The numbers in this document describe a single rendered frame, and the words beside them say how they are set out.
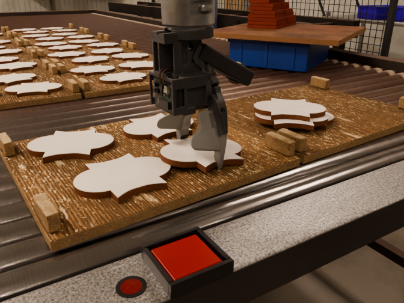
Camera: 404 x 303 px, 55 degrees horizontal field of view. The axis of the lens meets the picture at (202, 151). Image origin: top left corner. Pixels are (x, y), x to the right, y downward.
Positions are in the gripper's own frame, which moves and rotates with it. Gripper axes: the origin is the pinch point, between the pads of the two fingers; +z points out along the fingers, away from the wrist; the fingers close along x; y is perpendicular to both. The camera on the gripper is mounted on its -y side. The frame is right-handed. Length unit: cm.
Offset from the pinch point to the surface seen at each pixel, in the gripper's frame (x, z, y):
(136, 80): -56, 2, -15
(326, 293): -25, 97, -80
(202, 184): 8.0, 0.9, 5.4
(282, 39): -48, -7, -66
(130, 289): 19.4, 2.5, 22.2
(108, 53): -105, 2, -26
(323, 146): 8.4, 1.4, -20.4
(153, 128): -14.4, 0.2, 1.4
